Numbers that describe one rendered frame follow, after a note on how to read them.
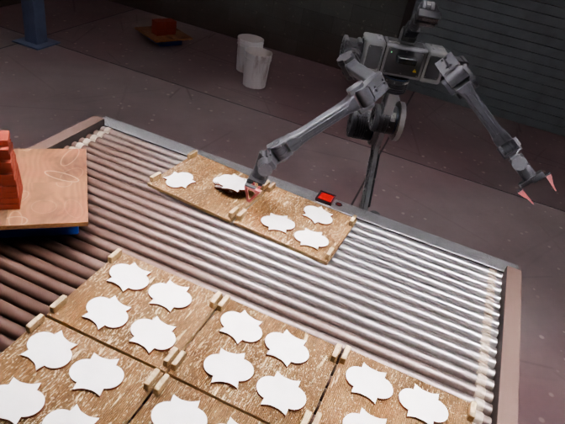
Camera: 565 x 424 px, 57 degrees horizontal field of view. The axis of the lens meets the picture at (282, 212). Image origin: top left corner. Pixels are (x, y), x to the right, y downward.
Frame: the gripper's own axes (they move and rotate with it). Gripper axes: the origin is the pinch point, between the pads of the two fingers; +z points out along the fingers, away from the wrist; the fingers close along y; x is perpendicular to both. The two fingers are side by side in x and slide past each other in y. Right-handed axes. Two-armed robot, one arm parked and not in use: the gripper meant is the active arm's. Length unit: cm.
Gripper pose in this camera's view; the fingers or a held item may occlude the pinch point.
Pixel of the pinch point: (251, 195)
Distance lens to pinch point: 216.5
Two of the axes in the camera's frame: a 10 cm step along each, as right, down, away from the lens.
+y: 2.0, -4.4, 8.8
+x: -9.3, -3.8, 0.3
